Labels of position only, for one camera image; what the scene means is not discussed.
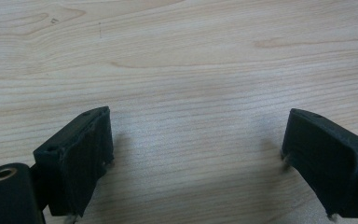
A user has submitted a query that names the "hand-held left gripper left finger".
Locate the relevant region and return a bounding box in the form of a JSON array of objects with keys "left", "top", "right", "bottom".
[{"left": 32, "top": 105, "right": 116, "bottom": 218}]

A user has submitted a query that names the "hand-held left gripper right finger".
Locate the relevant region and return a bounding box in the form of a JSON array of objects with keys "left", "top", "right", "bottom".
[{"left": 281, "top": 107, "right": 358, "bottom": 219}]

